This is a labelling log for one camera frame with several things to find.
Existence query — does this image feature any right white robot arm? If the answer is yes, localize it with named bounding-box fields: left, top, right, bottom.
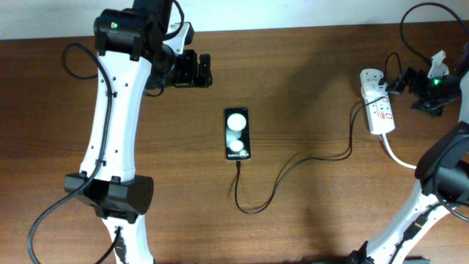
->
left=345, top=45, right=468, bottom=264

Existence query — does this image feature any black charging cable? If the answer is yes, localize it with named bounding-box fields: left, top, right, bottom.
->
left=234, top=51, right=402, bottom=216

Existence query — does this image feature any white power strip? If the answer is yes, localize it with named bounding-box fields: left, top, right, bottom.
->
left=360, top=69, right=395, bottom=135

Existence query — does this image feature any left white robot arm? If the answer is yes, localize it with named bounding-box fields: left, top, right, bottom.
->
left=64, top=7, right=213, bottom=263

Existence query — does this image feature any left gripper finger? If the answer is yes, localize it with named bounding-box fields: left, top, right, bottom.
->
left=197, top=54, right=213, bottom=88
left=174, top=50, right=198, bottom=88

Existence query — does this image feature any black Galaxy smartphone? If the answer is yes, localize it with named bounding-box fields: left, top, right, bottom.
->
left=224, top=107, right=251, bottom=161

